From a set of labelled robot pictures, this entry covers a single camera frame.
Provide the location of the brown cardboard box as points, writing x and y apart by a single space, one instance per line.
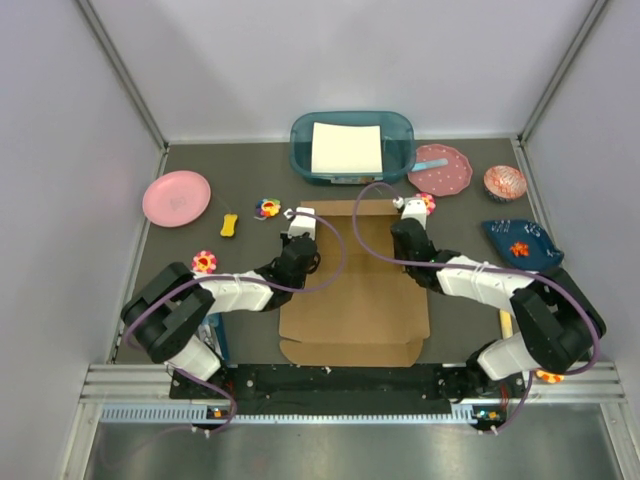
359 309

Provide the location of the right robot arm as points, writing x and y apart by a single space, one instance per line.
558 325

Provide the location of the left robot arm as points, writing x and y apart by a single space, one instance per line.
167 313

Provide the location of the rainbow flower toy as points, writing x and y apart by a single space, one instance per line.
267 208

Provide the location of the yellow bone toy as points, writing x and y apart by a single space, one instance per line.
228 229

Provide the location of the white paper sheet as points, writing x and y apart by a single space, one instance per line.
342 149

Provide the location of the teal plastic bin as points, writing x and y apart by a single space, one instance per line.
398 145

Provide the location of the pink smiling flower toy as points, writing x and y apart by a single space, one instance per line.
429 202

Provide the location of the light blue marker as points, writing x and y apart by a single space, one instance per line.
430 164

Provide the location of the blue packaged item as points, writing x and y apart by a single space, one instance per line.
212 332

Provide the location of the pink dotted plate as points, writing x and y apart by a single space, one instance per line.
446 181

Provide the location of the pink round plate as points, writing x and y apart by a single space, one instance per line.
176 199

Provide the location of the red patterned bowl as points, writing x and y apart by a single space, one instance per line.
504 183

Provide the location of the small orange toy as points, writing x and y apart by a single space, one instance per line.
520 249

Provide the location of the dark blue leaf dish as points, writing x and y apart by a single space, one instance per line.
502 234

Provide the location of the wooden stick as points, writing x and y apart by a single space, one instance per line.
506 324

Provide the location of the orange flower toy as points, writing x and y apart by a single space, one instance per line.
549 378

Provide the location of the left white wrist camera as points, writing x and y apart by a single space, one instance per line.
302 222

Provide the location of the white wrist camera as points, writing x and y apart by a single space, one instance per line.
412 208
302 222

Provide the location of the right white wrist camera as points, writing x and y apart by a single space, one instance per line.
412 208

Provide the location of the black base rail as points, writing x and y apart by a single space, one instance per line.
419 389

